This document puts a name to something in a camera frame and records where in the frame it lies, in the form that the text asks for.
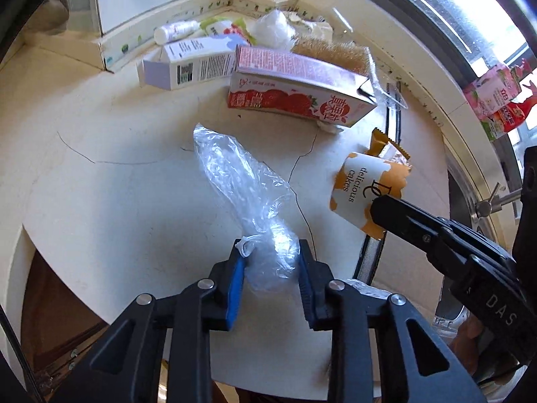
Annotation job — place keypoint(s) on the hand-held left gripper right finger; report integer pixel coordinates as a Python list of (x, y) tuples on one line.
[(304, 289)]

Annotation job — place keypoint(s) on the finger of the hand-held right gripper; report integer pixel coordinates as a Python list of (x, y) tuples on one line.
[(402, 218)]

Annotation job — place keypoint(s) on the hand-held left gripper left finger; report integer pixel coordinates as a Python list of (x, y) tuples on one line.
[(237, 289)]

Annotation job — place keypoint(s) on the white orange cake wrapper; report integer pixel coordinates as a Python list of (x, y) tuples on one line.
[(356, 184)]

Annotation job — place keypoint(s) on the clear plastic bag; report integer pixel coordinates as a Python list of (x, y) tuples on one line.
[(243, 184)]

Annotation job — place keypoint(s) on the clear plastic clamshell container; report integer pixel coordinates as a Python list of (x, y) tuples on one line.
[(388, 96)]

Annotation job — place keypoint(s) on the person's right hand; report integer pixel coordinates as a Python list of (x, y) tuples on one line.
[(467, 344)]

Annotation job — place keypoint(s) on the gold snack wrapper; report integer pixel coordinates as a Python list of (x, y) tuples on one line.
[(379, 142)]

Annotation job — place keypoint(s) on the red drink carton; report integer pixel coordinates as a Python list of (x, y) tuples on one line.
[(509, 119)]

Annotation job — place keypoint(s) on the pink drink carton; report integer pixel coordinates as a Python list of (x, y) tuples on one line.
[(491, 88)]

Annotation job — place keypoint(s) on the red strawberry milk carton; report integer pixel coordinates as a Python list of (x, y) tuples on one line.
[(293, 92)]

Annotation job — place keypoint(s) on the golden bristle brush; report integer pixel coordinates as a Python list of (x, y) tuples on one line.
[(335, 52)]

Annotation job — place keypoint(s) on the white crumpled paper wrapper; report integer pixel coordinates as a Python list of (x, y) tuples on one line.
[(312, 27)]

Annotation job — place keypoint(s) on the white crumpled plastic bag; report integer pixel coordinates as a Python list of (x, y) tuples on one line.
[(272, 29)]

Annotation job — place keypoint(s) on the white blue milk carton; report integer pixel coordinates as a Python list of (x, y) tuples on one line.
[(197, 61)]

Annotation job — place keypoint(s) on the green white pouch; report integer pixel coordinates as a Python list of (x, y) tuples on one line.
[(226, 29)]

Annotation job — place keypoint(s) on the small white plastic bottle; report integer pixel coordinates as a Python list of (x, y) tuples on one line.
[(174, 31)]

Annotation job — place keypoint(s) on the dark window frame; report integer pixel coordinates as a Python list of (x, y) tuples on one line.
[(419, 10)]

